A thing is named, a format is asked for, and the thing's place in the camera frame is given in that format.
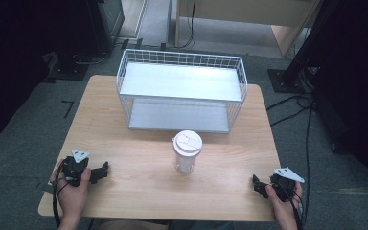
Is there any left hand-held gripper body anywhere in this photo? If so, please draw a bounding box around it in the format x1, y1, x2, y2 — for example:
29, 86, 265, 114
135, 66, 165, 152
61, 149, 91, 188

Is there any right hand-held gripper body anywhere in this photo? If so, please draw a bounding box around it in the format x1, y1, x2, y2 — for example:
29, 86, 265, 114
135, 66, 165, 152
269, 166, 306, 203

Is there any person's right hand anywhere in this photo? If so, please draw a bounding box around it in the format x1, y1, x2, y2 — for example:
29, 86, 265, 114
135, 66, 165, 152
264, 181, 304, 223

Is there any person's left hand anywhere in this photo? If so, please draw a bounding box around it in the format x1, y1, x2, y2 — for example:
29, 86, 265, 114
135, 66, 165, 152
49, 167, 92, 221

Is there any clear cup with white lid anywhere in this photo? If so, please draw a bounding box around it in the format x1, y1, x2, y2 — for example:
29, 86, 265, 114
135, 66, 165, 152
172, 129, 204, 174

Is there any dark cabinet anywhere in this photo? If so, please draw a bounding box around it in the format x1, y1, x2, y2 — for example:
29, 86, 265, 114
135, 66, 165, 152
85, 0, 126, 56

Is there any light wooden desk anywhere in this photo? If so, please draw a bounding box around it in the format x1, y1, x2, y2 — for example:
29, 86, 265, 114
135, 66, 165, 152
173, 0, 323, 58

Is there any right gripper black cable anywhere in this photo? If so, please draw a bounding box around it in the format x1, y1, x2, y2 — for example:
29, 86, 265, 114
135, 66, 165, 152
281, 183, 307, 230

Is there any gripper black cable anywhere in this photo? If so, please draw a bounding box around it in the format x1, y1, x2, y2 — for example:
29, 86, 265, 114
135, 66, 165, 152
52, 158, 70, 229
281, 183, 307, 230

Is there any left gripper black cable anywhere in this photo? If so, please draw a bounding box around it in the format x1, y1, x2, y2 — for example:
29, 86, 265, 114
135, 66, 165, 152
52, 158, 70, 229

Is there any black floor cable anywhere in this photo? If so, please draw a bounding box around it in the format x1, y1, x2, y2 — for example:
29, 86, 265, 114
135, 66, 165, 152
265, 92, 317, 224

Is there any black stand with base plate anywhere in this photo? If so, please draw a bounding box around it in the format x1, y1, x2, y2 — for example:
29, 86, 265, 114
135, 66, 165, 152
266, 0, 336, 94
46, 47, 92, 81

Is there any white wire shelf rack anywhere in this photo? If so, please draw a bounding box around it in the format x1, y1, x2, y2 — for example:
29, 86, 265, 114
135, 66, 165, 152
116, 48, 249, 134

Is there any black hanging cable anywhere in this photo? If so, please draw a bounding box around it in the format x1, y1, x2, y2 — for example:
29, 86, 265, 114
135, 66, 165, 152
175, 0, 196, 50

